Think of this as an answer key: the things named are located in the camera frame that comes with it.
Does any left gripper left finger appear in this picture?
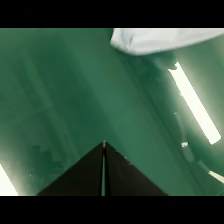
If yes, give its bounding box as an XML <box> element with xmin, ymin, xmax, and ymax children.
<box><xmin>37</xmin><ymin>141</ymin><xmax>105</xmax><ymax>197</ymax></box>

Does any white T-shirt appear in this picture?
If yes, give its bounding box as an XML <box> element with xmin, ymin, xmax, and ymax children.
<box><xmin>109</xmin><ymin>28</ymin><xmax>224</xmax><ymax>56</ymax></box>

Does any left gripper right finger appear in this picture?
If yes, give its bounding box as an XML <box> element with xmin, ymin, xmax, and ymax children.
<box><xmin>103</xmin><ymin>141</ymin><xmax>168</xmax><ymax>197</ymax></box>

